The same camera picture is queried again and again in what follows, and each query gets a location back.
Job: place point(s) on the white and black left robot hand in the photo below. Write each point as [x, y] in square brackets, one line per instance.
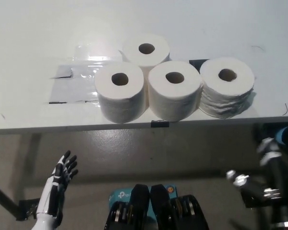
[53, 189]

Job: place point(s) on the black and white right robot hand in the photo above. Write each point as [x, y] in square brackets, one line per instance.
[270, 153]

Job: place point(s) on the wrinkled white toilet paper roll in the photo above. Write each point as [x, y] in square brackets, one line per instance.
[226, 95]

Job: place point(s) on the smooth white toilet paper roll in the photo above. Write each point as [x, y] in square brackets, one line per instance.
[120, 103]
[174, 100]
[136, 56]

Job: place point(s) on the small blue object under table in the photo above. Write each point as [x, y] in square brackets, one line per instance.
[282, 135]

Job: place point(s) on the black floor tape patch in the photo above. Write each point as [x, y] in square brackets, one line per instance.
[26, 206]
[252, 200]

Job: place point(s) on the black slanted table leg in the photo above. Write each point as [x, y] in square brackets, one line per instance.
[4, 198]

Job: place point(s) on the teal tp-link cardboard box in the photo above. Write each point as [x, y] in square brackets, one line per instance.
[118, 195]

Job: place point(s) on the glossy grey clear tape patch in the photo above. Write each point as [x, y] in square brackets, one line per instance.
[72, 88]

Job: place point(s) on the small black tape strip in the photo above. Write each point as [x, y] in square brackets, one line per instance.
[160, 124]

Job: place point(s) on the black tape patch on table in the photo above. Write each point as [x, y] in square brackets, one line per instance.
[196, 61]

